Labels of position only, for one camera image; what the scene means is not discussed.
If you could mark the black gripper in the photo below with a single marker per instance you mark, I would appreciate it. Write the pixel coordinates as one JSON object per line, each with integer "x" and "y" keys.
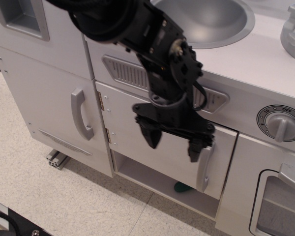
{"x": 176, "y": 117}

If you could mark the white cabinet door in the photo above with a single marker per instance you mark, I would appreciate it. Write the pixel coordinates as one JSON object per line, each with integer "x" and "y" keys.
{"x": 170, "y": 157}

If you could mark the grey cabinet door handle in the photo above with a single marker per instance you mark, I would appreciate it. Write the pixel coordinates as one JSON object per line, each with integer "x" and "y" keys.
{"x": 202, "y": 178}

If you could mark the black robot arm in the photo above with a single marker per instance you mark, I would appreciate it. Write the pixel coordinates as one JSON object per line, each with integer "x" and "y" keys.
{"x": 170, "y": 63}

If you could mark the green toy vegetable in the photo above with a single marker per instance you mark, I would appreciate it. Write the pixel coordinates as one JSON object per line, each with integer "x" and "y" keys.
{"x": 181, "y": 187}

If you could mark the brass door hinge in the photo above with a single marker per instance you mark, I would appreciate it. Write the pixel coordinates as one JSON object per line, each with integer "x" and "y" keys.
{"x": 102, "y": 110}

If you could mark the grey vent grille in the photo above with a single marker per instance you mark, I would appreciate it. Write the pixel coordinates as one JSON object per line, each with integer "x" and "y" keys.
{"x": 135, "y": 76}

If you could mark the white toy kitchen unit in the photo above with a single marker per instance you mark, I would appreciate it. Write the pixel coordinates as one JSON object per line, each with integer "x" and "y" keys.
{"x": 137, "y": 200}

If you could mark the grey timer knob dial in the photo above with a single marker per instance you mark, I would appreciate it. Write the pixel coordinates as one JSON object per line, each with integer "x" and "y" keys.
{"x": 277, "y": 122}

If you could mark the grey fridge emblem badge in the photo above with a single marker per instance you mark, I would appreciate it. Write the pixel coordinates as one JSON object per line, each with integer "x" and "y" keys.
{"x": 65, "y": 143}

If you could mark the white fridge door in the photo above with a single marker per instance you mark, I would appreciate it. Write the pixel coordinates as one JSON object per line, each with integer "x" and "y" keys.
{"x": 42, "y": 94}

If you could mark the silver sink bowl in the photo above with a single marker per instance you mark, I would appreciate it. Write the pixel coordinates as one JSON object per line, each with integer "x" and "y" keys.
{"x": 210, "y": 24}

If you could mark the white oven door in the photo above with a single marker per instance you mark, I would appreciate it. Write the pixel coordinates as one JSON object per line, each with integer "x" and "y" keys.
{"x": 273, "y": 212}

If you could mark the grey recessed dispenser panel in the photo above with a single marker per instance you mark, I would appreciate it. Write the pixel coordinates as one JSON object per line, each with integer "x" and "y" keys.
{"x": 24, "y": 16}

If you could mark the grey fridge door handle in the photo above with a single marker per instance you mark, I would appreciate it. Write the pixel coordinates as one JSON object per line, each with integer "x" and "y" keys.
{"x": 77, "y": 99}

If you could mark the aluminium extrusion rail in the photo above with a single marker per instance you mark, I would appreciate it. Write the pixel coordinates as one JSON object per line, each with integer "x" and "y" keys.
{"x": 57, "y": 159}

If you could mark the grey oven door handle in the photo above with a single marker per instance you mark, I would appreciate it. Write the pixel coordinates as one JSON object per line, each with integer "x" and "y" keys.
{"x": 287, "y": 174}

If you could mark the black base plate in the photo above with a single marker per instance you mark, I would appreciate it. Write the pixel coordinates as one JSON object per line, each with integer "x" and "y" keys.
{"x": 26, "y": 227}

